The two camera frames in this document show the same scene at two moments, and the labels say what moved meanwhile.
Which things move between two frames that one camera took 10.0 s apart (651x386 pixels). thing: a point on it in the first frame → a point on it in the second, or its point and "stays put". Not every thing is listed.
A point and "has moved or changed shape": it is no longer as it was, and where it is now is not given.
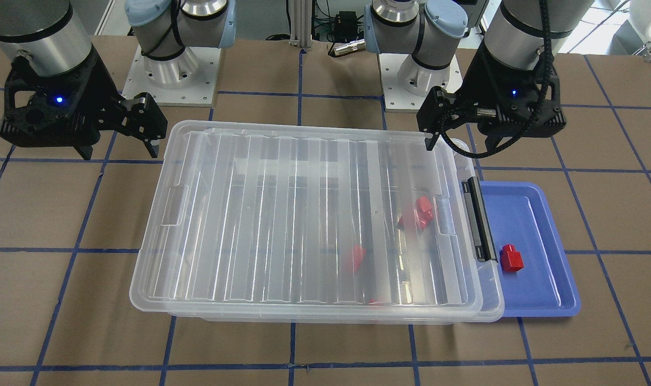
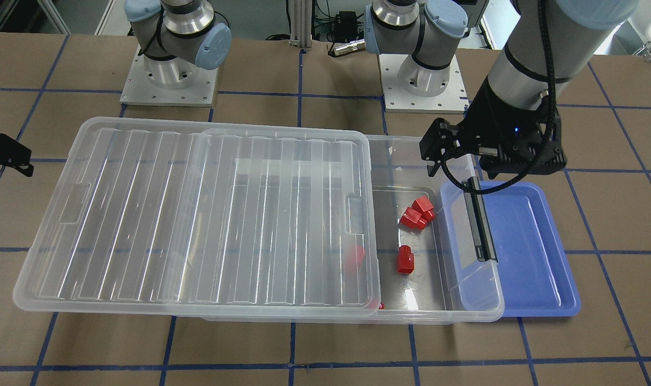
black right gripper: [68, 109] → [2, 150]
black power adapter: [346, 26] stays put
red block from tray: [511, 260] → [405, 259]
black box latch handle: [483, 235] stays put
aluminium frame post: [301, 23] stays put
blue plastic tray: [518, 215] stays put
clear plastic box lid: [300, 216] has moved or changed shape
